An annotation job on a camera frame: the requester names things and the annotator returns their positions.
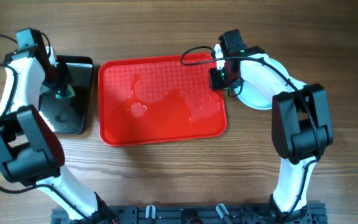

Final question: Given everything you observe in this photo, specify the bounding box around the green yellow sponge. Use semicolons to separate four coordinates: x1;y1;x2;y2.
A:
55;85;75;100

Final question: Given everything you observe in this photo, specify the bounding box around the light blue plate back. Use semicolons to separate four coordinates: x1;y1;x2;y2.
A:
235;60;291;110

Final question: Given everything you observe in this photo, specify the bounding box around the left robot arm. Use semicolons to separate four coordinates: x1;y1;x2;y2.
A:
0;44;118;223

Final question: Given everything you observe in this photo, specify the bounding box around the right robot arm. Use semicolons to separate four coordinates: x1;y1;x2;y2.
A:
210;44;333;223

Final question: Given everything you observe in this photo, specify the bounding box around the black rectangular tray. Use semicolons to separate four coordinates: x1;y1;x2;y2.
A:
39;55;94;134

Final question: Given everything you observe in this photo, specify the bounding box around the red plastic tray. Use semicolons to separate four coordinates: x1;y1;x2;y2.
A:
98;53;227;147

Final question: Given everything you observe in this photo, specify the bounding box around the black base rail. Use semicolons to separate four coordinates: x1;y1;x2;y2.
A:
50;203;328;224

